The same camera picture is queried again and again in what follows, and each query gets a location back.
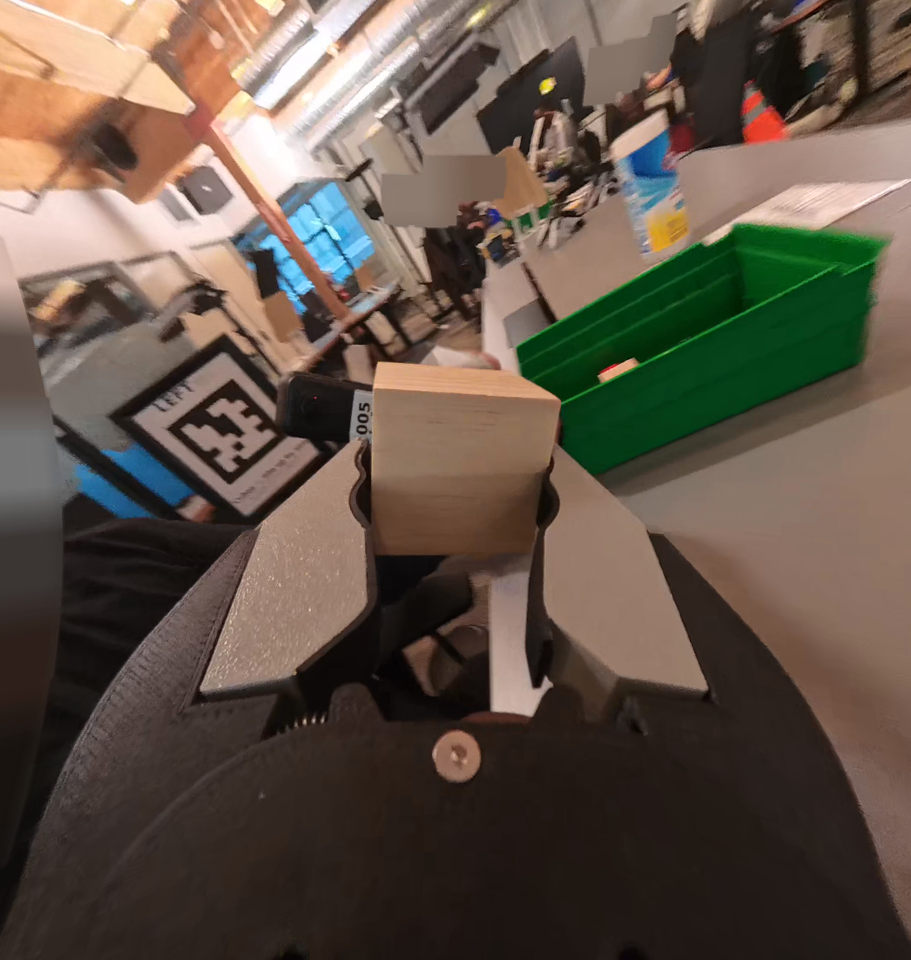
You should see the black wall speaker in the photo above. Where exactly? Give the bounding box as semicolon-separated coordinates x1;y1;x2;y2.
176;163;235;213

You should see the black round ceiling fixture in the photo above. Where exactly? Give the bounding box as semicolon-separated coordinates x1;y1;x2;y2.
88;123;138;174

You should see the printed paper sheet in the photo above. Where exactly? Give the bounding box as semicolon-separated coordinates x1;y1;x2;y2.
740;178;911;230

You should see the silver ventilation duct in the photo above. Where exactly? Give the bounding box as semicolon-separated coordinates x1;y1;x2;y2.
234;0;502;144

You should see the green plastic bin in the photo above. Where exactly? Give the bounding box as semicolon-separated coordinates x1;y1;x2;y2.
515;223;890;476

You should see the large natural wooden cube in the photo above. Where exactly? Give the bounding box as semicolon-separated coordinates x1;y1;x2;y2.
370;362;562;558

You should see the framed black-white marker sign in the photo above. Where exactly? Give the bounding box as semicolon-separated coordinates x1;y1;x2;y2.
54;333;331;524

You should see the orange traffic cone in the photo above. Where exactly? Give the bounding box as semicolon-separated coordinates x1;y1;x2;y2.
740;81;789;145

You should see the grey desk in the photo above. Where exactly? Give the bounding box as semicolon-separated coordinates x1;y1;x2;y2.
481;123;911;886

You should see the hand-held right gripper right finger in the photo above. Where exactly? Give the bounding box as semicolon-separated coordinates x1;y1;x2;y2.
525;447;709;719

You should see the black monitor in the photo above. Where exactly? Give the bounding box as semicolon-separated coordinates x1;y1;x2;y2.
476;37;586;155

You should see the white blue wipes canister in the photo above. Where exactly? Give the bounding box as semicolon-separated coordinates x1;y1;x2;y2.
611;112;691;258

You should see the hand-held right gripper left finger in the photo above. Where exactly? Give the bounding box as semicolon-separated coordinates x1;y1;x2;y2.
199;441;382;695

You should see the tan wooden board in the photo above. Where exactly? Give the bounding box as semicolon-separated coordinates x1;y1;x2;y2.
499;146;550;219

